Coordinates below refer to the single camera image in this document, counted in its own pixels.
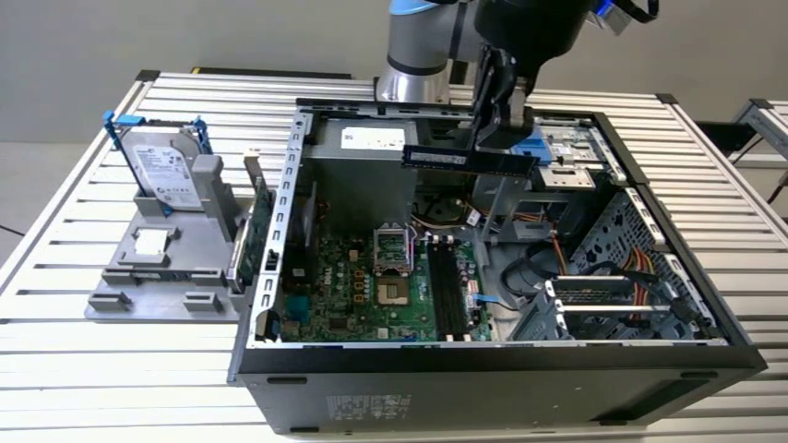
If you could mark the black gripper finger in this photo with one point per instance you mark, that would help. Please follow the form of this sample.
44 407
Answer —
492 92

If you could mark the dark RAM stick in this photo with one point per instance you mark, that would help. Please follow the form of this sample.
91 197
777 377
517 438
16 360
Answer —
431 157
156 276

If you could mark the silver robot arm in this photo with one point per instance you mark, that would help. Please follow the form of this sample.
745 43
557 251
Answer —
419 41

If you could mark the black RAM slot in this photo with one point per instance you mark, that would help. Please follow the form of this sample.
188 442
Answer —
441 290
459 290

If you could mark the blue plastic drive latch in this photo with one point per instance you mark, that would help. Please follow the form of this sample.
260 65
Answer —
535 147

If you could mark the metal drive cage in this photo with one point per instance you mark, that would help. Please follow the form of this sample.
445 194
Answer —
513 198

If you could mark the grey power supply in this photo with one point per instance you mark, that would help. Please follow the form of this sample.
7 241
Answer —
363 184

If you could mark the thin locking lever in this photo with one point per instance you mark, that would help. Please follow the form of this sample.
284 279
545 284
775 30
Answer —
411 254

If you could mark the black background box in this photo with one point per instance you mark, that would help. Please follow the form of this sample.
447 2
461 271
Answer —
727 136

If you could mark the metal disk bay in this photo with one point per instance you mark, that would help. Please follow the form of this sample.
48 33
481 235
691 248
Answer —
591 290

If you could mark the CPU socket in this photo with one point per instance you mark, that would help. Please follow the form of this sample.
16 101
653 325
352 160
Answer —
392 290

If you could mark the green graphics card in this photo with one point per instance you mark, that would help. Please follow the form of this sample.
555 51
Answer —
261 217

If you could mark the green motherboard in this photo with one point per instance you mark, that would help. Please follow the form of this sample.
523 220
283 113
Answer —
335 281

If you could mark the hard disk in blue carrier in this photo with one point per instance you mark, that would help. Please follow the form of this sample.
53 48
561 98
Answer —
163 166

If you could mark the grey parts rack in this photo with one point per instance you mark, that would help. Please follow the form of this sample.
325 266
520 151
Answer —
191 258

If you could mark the silver CPU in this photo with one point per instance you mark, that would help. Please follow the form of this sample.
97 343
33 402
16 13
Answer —
151 242

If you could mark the black open PC case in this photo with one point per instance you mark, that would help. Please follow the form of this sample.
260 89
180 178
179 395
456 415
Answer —
431 397

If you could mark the aluminium frame table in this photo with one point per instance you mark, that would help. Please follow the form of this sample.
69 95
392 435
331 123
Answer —
760 115

